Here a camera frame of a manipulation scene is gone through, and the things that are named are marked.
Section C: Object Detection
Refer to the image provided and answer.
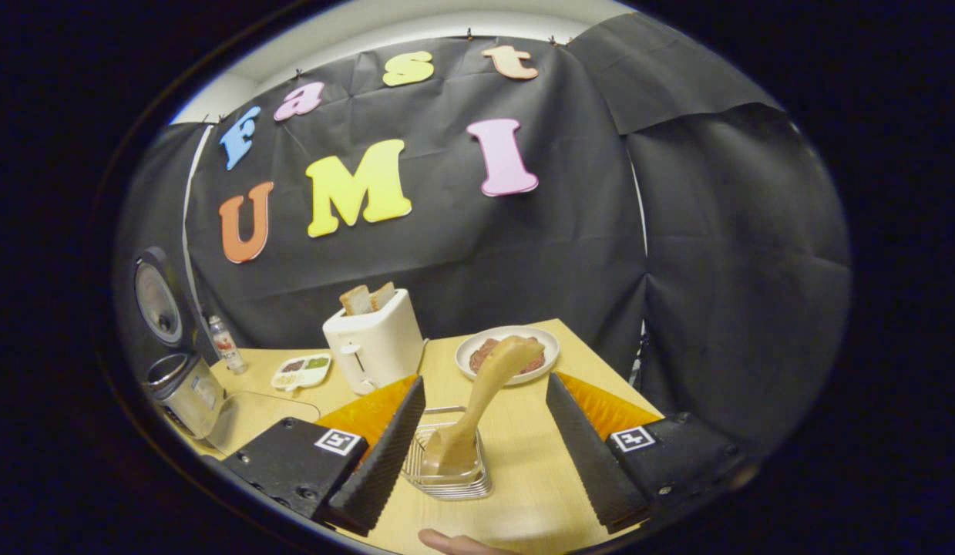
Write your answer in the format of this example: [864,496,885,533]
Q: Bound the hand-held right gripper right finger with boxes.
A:
[546,372,755,534]

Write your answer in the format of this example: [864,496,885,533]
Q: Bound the white toaster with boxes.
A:
[323,288,425,395]

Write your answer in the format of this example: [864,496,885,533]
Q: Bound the clear wire chopstick holder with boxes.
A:
[402,406,493,501]

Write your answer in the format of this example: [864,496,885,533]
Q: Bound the white divided bean dish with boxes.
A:
[271,352,333,392]

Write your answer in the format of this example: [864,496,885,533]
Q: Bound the white round plate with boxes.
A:
[455,325,560,386]

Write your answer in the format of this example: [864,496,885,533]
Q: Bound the black backdrop cloth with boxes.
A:
[115,12,853,463]

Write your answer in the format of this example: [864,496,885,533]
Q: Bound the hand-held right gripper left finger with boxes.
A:
[223,375,427,538]

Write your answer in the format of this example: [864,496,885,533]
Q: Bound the dark grey rice cooker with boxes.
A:
[133,245,230,442]

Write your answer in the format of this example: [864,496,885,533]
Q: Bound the wooden spoon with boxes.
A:
[423,335,546,476]

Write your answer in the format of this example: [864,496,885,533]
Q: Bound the small clear bottle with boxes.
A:
[208,314,247,376]

